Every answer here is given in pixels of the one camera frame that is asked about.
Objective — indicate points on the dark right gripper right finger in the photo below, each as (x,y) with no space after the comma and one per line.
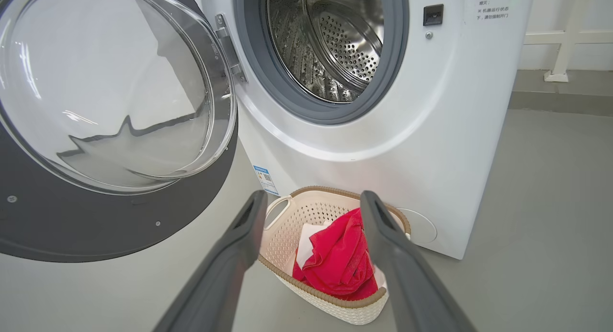
(407,279)

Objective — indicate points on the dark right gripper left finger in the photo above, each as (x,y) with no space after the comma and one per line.
(225,274)

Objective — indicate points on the red garment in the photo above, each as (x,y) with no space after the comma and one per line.
(340,260)

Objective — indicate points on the white garment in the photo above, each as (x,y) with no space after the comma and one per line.
(306,238)

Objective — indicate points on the dark round glass washer door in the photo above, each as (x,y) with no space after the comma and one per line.
(96,226)

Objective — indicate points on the cream perforated laundry basket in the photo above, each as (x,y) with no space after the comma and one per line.
(297,217)

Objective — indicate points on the white front-load washing machine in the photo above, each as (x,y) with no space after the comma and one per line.
(431,131)

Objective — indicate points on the grey rubber door gasket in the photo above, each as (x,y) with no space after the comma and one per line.
(251,49)

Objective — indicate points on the metal door hinge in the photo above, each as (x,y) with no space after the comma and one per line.
(227,44)

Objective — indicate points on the black door latch socket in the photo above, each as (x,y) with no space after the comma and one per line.
(433,15)

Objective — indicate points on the round white filter cover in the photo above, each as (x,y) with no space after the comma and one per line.
(421,226)

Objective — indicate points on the blue energy label sticker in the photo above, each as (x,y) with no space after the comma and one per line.
(266,180)

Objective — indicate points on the steel washer drum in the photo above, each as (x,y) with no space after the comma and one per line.
(330,40)

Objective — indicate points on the white floor railing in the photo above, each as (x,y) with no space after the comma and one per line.
(565,44)

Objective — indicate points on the printed text sticker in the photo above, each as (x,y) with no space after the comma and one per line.
(494,4)

